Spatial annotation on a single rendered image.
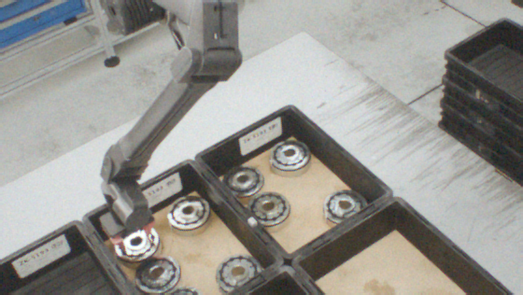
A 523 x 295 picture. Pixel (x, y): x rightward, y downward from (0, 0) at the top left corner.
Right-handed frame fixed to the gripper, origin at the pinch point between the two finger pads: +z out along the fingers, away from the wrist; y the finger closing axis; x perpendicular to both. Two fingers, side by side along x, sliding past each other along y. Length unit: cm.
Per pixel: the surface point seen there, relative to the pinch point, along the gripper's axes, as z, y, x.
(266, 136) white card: 0.0, 42.3, 7.6
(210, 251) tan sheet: 4.2, 13.1, -10.8
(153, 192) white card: -2.5, 9.7, 7.7
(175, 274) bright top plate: 1.0, 2.7, -13.5
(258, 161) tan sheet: 4.8, 37.7, 5.8
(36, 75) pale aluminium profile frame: 76, 21, 176
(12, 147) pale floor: 88, -4, 154
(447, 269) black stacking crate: 2, 50, -49
